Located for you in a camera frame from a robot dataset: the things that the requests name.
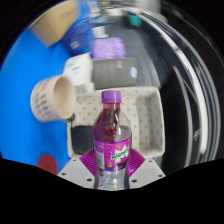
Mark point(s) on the flat round red coaster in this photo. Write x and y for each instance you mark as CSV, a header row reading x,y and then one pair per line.
x,y
48,165

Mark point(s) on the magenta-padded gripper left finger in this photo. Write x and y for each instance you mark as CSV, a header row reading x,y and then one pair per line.
x,y
75,173

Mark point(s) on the clear bottle with purple label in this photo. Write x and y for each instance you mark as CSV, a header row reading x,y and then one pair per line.
x,y
111,150

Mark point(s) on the beige printed mug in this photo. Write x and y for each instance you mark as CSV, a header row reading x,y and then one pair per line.
x,y
43,100

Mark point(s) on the small white box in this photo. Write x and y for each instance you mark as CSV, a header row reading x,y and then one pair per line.
x,y
78,68

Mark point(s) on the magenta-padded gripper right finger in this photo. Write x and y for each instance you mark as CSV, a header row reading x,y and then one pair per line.
x,y
146,172

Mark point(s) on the purple bag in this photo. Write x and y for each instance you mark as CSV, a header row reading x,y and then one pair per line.
x,y
108,48

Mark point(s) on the teal device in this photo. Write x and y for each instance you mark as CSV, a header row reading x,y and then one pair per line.
x,y
135,20

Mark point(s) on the beige dotted fabric storage basket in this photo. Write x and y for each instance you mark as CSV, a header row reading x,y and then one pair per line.
x,y
146,116

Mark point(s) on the dark grey flat box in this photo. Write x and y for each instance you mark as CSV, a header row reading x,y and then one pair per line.
x,y
113,73

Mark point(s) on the brown cardboard box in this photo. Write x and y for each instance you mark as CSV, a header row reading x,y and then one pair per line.
x,y
55,20

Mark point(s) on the black workbench shelf unit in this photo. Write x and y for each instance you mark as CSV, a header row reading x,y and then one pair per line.
x,y
186,93

